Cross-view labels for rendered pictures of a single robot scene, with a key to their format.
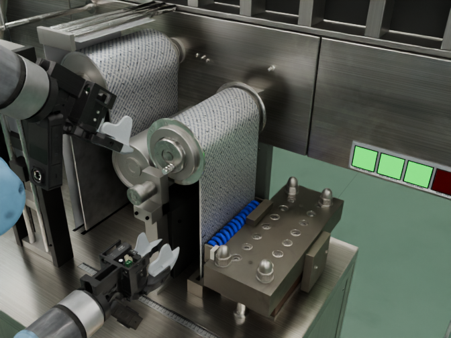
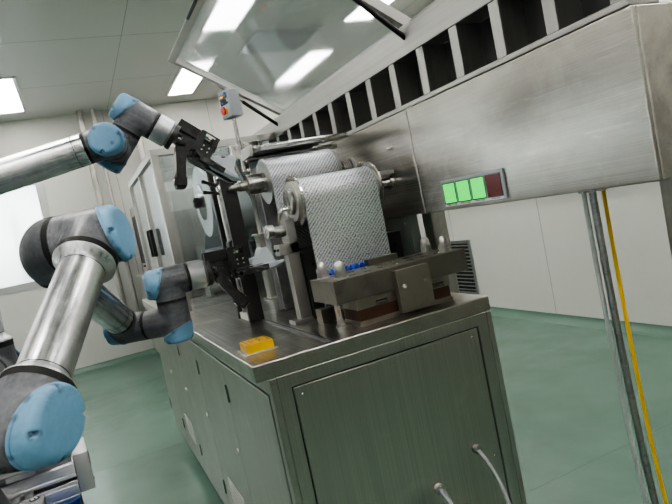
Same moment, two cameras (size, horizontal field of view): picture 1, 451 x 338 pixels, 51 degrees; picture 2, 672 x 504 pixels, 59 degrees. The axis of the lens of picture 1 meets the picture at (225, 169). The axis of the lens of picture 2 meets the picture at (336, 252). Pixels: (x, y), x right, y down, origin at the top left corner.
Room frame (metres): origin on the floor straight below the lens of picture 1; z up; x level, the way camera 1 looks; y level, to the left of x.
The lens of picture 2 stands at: (-0.51, -0.94, 1.21)
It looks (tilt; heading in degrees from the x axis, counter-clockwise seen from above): 4 degrees down; 35
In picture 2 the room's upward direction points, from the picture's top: 12 degrees counter-clockwise
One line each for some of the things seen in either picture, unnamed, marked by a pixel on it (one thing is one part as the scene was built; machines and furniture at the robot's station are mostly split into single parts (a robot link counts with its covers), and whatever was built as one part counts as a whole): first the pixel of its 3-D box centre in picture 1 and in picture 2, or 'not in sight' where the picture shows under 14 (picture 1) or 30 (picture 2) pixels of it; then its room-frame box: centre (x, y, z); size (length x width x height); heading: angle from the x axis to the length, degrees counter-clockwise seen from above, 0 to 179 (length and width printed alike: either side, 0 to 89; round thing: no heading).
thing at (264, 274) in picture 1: (265, 268); (339, 269); (0.72, -0.09, 1.05); 0.04 x 0.04 x 0.04
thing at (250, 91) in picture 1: (239, 111); (370, 186); (1.06, -0.03, 1.25); 0.15 x 0.01 x 0.15; 58
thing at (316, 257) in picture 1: (317, 261); (414, 287); (0.85, -0.22, 0.97); 0.10 x 0.03 x 0.11; 148
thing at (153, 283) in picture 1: (149, 278); (252, 269); (0.65, 0.14, 1.09); 0.09 x 0.05 x 0.02; 139
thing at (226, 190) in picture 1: (229, 191); (350, 238); (0.92, -0.01, 1.11); 0.23 x 0.01 x 0.18; 148
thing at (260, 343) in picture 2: not in sight; (256, 344); (0.56, 0.09, 0.91); 0.07 x 0.07 x 0.02; 58
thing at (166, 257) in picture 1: (165, 255); (267, 257); (0.69, 0.11, 1.11); 0.09 x 0.03 x 0.06; 139
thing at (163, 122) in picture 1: (174, 152); (295, 201); (0.85, 0.10, 1.25); 0.15 x 0.01 x 0.15; 58
